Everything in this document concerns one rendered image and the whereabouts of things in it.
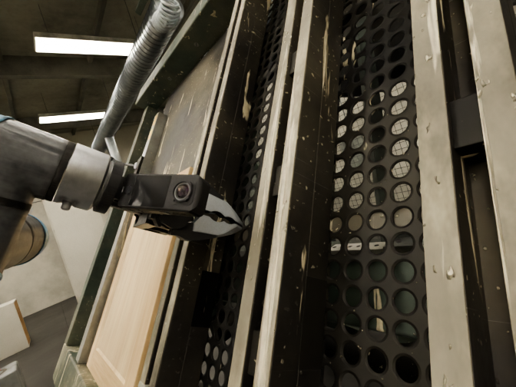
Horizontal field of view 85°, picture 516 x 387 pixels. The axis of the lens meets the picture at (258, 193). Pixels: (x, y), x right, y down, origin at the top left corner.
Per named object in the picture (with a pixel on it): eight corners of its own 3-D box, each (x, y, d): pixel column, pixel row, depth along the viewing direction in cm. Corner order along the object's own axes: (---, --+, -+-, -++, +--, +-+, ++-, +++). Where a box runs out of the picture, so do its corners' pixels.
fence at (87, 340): (88, 358, 94) (75, 358, 92) (163, 120, 126) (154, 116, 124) (91, 363, 90) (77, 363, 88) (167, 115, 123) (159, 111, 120)
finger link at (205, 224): (226, 229, 50) (179, 214, 45) (246, 226, 46) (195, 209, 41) (223, 246, 49) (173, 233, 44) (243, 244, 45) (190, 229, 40)
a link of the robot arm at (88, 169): (81, 134, 32) (52, 201, 29) (122, 150, 35) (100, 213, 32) (72, 153, 38) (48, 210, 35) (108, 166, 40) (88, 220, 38)
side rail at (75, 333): (94, 342, 116) (64, 342, 110) (164, 119, 154) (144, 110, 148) (97, 346, 112) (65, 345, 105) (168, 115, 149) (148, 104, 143)
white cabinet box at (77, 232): (86, 328, 427) (41, 200, 421) (126, 308, 462) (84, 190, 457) (91, 337, 379) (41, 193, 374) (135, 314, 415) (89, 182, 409)
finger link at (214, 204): (229, 212, 52) (183, 196, 46) (249, 207, 47) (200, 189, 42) (226, 229, 50) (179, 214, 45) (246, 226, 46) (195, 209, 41)
